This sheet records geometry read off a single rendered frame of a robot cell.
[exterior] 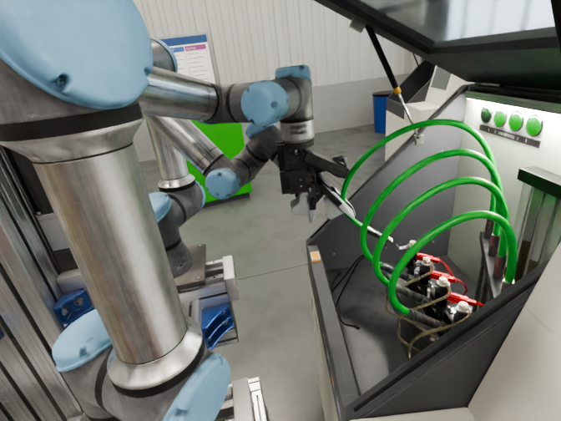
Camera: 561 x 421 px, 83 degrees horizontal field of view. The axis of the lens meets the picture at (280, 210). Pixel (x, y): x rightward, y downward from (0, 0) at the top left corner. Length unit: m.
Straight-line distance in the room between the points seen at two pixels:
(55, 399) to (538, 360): 0.88
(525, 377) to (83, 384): 0.63
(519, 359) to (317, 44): 7.14
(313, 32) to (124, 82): 7.21
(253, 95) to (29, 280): 0.50
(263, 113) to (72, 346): 0.46
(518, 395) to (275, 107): 0.59
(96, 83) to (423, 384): 0.64
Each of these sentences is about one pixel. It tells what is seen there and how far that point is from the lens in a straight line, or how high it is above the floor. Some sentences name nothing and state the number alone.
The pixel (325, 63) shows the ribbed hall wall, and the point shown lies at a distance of 7.56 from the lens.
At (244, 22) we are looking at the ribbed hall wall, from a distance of 7.23.
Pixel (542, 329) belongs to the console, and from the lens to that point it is 0.61.
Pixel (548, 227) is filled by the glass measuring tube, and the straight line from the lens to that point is 0.94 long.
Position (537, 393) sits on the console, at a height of 1.12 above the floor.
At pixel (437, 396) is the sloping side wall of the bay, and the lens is 0.72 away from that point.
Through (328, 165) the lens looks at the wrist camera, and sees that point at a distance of 0.74.
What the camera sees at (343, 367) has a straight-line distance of 0.81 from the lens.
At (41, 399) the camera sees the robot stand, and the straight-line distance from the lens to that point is 0.91.
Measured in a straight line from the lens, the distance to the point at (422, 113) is 3.65.
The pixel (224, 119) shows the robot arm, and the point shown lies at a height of 1.49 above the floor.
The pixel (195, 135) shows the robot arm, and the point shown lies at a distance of 0.81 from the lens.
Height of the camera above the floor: 1.58
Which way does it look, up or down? 25 degrees down
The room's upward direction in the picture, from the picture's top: 7 degrees counter-clockwise
